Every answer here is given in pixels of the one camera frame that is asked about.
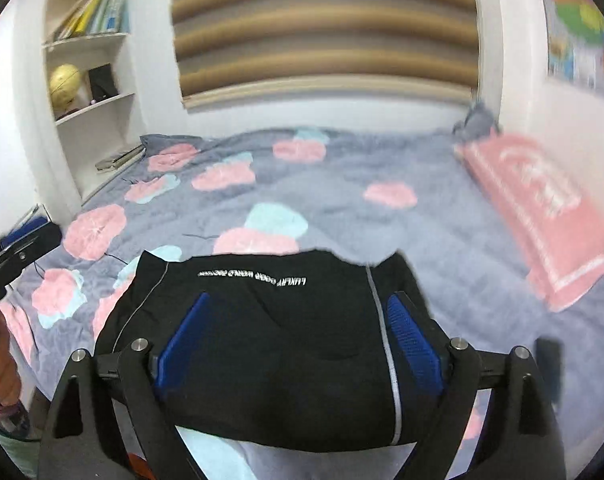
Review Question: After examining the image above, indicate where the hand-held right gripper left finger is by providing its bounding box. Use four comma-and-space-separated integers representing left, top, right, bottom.
38, 292, 211, 480

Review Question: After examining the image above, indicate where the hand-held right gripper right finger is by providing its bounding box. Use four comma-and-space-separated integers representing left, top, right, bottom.
386, 291, 567, 480

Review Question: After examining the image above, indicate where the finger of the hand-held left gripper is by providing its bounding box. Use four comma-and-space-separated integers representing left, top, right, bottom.
0, 216, 64, 283

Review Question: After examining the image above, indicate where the black garment with grey piping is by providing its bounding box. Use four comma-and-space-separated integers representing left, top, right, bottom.
93, 247, 450, 453

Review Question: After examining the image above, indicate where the person's left forearm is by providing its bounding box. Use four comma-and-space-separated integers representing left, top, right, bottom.
0, 402, 40, 480

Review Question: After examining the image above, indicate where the person's left hand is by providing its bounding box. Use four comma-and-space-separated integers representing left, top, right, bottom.
0, 307, 24, 407

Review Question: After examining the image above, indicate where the flat stack of books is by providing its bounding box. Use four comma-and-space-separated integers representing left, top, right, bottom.
95, 144, 146, 175

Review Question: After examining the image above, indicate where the white bookshelf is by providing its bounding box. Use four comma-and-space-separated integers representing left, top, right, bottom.
13, 0, 150, 213

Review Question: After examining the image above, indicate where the grey floral blanket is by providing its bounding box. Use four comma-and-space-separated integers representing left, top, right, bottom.
0, 127, 604, 480

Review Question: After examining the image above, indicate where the yellow globe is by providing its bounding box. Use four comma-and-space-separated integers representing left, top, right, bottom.
48, 63, 91, 113

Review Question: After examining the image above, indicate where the black box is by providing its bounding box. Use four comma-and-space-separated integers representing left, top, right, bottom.
87, 63, 121, 102

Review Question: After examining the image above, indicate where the pink pillow with white print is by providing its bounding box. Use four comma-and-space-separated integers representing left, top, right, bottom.
454, 132, 604, 313

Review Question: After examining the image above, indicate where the dark grey cloth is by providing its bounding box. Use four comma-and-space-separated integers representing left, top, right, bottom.
453, 102, 501, 142

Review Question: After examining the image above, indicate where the row of books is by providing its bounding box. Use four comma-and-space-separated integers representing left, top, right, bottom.
52, 0, 132, 43

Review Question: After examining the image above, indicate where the striped window blind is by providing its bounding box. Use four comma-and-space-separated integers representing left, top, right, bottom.
168, 0, 484, 110

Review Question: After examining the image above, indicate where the colourful wall poster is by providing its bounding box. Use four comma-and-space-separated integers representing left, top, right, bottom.
546, 0, 604, 97

